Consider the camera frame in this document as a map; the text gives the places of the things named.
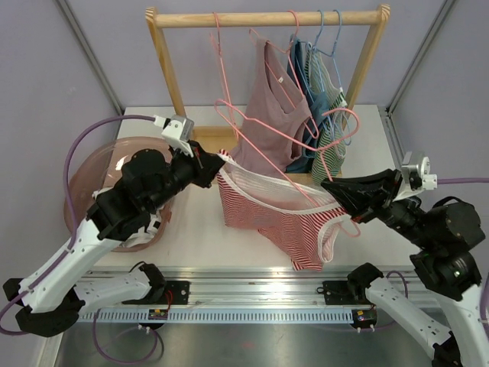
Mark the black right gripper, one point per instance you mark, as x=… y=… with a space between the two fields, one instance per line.
x=363 y=195

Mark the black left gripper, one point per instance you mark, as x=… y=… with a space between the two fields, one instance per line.
x=205 y=164

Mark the red white striped tank top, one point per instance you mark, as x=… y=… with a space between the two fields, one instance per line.
x=301 y=221

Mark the pink wire hanger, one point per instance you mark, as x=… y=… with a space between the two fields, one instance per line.
x=321 y=150
x=216 y=43
x=289 y=102

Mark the black white striped tank top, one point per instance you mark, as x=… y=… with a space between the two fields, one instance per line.
x=146 y=235

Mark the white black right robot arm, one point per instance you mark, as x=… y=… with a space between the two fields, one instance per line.
x=445 y=236

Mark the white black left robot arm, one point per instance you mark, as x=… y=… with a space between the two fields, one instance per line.
x=51 y=300

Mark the green white striped tank top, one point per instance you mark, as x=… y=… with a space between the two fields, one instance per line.
x=334 y=157

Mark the mauve pink tank top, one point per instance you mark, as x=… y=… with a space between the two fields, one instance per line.
x=263 y=105

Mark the blue tank top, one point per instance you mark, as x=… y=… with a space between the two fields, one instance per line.
x=304 y=163

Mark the pink translucent plastic basket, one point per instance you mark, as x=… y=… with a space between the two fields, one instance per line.
x=102 y=169

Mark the wooden clothes rack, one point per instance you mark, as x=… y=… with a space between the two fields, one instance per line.
x=376 y=20

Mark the aluminium mounting rail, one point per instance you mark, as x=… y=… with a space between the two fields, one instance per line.
x=262 y=287

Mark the slotted white cable duct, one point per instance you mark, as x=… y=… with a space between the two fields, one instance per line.
x=216 y=315

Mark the blue wire hanger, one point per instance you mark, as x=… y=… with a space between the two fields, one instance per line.
x=333 y=129
x=319 y=84

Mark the aluminium frame post right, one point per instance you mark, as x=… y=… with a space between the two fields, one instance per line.
x=430 y=37

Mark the aluminium frame post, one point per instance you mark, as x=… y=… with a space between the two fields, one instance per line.
x=430 y=37
x=79 y=35

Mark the aluminium frame post left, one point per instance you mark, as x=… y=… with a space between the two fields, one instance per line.
x=79 y=35

